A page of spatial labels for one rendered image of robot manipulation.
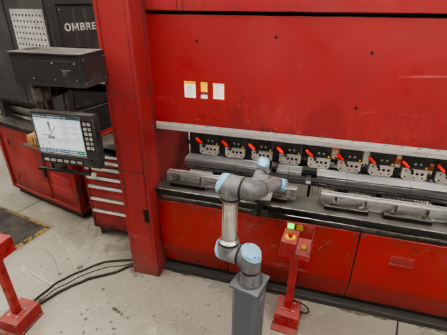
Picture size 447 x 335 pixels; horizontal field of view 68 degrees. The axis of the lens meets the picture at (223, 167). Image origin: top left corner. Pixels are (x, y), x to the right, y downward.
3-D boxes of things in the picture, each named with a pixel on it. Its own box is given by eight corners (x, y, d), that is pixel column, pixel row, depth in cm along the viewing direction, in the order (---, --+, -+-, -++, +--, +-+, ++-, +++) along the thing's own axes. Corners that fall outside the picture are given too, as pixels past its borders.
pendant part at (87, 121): (41, 161, 223) (27, 110, 207) (54, 155, 234) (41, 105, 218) (100, 169, 214) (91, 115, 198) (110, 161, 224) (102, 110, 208)
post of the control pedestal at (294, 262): (284, 308, 253) (291, 252, 229) (285, 302, 258) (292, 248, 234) (291, 310, 252) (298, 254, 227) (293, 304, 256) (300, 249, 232)
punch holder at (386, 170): (367, 174, 223) (372, 151, 216) (366, 169, 230) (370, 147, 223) (391, 177, 219) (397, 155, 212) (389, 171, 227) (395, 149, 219)
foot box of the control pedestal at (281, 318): (270, 329, 250) (271, 318, 245) (277, 304, 271) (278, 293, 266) (296, 337, 244) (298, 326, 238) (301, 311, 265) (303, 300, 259)
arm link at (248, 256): (255, 278, 179) (257, 258, 173) (233, 269, 185) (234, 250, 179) (264, 264, 189) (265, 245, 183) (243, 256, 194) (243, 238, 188)
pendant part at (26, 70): (39, 177, 233) (4, 50, 195) (62, 162, 255) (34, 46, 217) (103, 186, 222) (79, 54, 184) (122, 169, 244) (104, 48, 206)
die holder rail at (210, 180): (167, 181, 275) (166, 171, 271) (170, 178, 280) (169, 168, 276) (225, 190, 263) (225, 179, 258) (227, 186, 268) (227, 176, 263)
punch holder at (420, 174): (400, 178, 218) (406, 155, 211) (397, 173, 225) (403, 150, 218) (425, 181, 214) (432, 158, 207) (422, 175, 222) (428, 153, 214)
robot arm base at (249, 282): (256, 294, 182) (257, 280, 177) (231, 284, 188) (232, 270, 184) (267, 276, 193) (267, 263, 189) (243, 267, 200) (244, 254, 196)
